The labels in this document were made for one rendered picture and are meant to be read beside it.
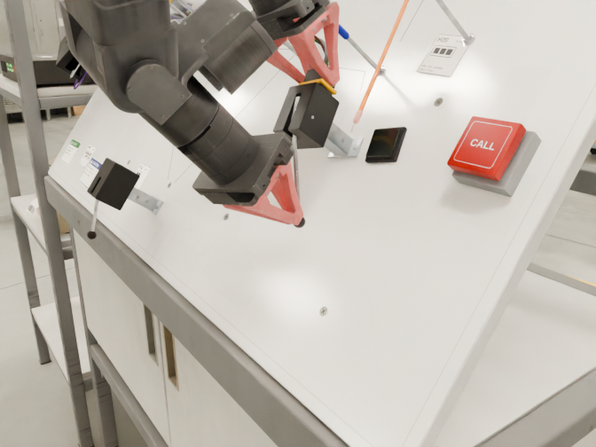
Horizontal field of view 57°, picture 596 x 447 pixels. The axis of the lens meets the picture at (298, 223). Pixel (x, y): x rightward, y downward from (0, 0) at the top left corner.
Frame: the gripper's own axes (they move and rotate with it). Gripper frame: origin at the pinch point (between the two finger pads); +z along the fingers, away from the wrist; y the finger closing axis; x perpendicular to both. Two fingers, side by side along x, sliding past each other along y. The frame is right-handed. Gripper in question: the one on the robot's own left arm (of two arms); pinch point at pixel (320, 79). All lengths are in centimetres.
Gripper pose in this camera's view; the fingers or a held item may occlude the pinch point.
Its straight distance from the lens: 62.1
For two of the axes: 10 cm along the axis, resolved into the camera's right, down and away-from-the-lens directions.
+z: 4.6, 7.4, 4.9
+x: -5.6, 6.7, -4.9
